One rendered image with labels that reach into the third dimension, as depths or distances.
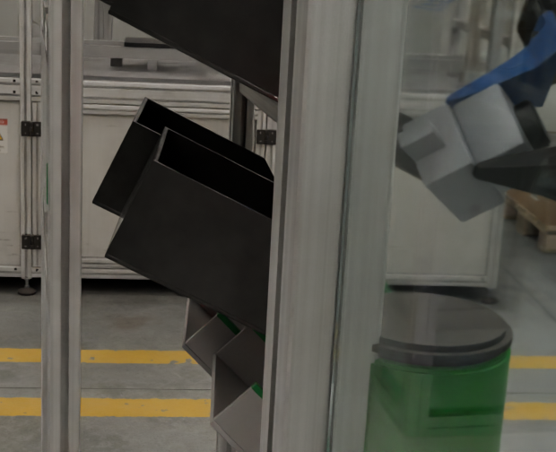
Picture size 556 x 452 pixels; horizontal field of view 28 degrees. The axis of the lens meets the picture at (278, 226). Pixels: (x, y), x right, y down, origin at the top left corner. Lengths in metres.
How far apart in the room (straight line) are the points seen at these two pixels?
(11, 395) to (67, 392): 3.09
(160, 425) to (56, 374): 2.88
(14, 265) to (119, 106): 0.80
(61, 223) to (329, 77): 0.43
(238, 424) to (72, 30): 0.30
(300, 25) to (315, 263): 0.06
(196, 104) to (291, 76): 4.28
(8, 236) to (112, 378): 1.05
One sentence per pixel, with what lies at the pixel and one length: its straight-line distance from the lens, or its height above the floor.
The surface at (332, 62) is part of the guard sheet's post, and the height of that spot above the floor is 1.49.
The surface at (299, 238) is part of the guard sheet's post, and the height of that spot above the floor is 1.44.
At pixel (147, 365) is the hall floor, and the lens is 4.06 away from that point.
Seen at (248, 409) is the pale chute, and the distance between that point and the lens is 0.79.
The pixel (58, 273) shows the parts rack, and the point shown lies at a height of 1.31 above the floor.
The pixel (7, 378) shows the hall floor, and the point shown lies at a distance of 3.97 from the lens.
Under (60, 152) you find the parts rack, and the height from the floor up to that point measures 1.39.
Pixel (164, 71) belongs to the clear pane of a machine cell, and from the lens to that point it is 4.58.
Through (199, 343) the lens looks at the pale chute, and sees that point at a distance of 0.93.
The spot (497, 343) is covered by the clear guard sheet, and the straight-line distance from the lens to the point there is 0.20.
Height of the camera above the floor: 1.52
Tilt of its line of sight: 15 degrees down
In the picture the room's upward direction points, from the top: 3 degrees clockwise
